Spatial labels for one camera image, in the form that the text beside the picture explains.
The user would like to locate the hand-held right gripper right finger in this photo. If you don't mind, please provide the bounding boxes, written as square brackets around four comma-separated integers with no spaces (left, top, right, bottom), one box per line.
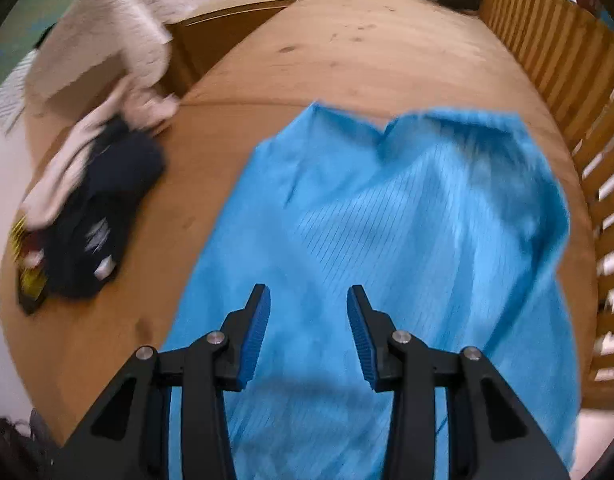
[347,284,572,480]

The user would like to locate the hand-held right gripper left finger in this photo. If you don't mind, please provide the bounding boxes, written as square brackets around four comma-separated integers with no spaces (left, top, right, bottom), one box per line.
[52,284,272,480]

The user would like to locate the blue zippered jacket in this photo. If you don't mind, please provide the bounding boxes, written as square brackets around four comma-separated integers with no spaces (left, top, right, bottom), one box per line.
[162,101,580,480]

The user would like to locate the pile of dark clothes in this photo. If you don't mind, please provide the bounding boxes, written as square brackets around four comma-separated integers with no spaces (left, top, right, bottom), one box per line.
[22,77,180,233]

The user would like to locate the yellow black striped garment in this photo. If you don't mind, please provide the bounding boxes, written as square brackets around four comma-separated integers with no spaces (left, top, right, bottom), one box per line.
[9,215,50,316]

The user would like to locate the white lace tablecloth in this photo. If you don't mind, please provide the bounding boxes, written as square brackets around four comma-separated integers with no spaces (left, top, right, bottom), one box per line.
[24,0,308,116]

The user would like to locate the white patterned mat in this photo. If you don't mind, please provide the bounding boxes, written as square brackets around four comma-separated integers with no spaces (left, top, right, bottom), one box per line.
[0,52,38,136]

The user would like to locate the wooden slat railing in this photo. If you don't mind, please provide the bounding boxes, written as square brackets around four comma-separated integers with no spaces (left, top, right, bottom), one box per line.
[477,0,614,396]

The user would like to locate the green painting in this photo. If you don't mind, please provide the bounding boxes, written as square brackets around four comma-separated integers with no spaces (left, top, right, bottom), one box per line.
[0,0,122,106]

